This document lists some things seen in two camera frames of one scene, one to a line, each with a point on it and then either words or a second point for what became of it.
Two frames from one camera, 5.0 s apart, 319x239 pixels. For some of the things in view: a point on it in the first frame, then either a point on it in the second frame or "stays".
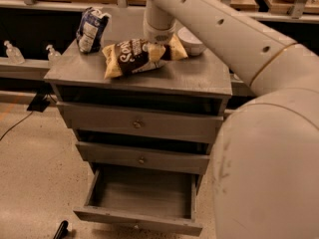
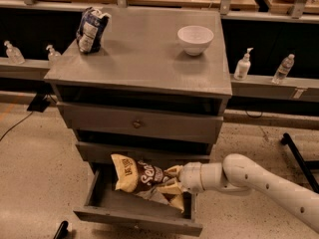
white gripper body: x=159 y=34 → x=190 y=177
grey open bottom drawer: x=157 y=200 stays
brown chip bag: x=136 y=55 → x=141 y=178
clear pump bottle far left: x=14 y=55 stays
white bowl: x=192 y=45 stays
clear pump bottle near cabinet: x=54 y=57 stays
